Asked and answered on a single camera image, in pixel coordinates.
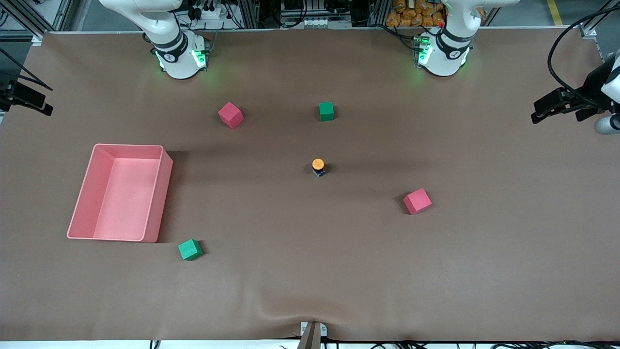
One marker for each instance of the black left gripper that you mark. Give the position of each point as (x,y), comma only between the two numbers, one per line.
(589,86)

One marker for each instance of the orange-topped black push button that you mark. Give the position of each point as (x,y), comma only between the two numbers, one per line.
(318,164)

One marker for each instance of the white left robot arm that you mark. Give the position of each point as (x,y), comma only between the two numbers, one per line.
(443,55)

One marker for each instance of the metal corner clamp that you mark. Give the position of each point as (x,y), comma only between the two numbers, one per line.
(587,32)
(37,39)

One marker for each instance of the pink plastic tray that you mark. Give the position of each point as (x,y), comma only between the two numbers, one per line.
(121,198)

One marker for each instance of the red foam cube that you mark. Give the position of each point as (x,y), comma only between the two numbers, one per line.
(230,115)
(417,201)

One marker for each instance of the orange packet pile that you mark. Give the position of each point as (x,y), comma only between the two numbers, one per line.
(411,14)

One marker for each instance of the white power strip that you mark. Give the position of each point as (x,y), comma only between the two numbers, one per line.
(213,13)

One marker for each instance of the green foam cube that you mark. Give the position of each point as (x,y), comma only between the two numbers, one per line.
(190,249)
(326,111)

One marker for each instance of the aluminium equipment rack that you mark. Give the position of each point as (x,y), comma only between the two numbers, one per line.
(290,9)

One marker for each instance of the brown table cloth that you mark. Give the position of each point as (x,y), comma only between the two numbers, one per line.
(290,281)

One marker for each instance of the aluminium side rail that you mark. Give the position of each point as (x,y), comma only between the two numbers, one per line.
(611,46)

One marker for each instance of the aluminium frame post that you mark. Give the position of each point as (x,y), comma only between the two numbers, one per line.
(26,17)
(596,18)

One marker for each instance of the metal table edge bracket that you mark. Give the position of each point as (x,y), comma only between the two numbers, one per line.
(312,334)

